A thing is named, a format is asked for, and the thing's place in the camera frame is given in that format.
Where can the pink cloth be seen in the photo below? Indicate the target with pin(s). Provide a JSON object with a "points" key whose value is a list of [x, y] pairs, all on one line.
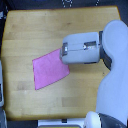
{"points": [[49, 69]]}

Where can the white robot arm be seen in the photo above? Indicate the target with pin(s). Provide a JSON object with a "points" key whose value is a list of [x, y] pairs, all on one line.
{"points": [[110, 45]]}

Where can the white box at bottom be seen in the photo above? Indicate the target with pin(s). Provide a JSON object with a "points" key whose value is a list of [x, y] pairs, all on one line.
{"points": [[76, 122]]}

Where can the grey object left edge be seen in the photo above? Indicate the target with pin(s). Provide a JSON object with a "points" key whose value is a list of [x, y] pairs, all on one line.
{"points": [[1, 86]]}

